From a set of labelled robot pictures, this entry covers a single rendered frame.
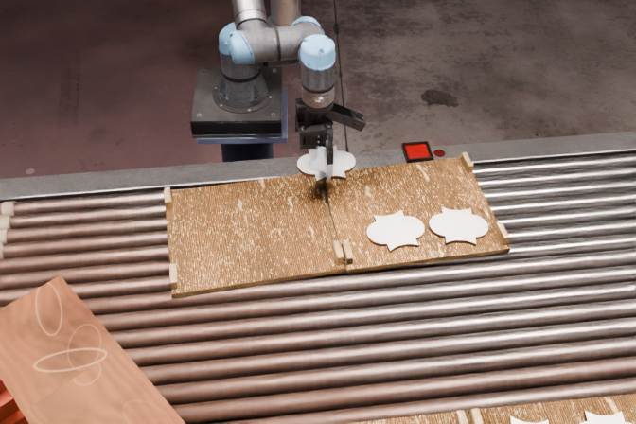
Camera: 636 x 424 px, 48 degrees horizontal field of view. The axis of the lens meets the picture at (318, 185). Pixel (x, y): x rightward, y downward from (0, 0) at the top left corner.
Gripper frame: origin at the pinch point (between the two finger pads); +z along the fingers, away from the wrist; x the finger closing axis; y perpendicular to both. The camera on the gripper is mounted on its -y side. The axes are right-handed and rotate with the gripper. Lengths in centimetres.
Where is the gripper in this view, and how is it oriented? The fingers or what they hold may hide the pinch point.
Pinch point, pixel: (326, 163)
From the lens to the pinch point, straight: 181.3
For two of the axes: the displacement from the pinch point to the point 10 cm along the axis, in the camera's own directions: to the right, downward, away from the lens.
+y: -9.8, 1.3, -1.3
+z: 0.0, 7.3, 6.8
